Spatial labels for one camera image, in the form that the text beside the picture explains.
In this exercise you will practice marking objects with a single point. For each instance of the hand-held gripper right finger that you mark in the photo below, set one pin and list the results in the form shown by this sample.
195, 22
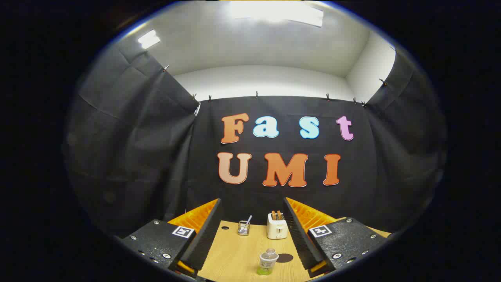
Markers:
299, 239

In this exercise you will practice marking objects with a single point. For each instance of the clear juice bottle white label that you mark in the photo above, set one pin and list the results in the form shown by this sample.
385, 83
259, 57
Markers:
267, 262

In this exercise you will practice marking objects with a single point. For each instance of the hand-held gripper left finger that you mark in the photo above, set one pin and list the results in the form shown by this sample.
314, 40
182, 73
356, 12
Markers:
207, 239

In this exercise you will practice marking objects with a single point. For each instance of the dark round coaster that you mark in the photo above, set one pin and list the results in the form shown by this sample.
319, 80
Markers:
286, 258

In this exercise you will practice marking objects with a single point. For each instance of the white toaster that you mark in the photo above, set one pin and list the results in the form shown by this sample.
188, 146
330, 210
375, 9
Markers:
277, 229

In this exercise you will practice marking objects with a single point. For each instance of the black backdrop cloth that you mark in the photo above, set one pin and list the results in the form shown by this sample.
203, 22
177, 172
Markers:
156, 156

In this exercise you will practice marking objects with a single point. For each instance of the wooden table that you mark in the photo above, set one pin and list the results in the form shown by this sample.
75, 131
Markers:
235, 250

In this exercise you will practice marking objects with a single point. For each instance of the small ceiling light panel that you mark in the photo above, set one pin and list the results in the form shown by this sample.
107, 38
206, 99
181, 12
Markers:
148, 39

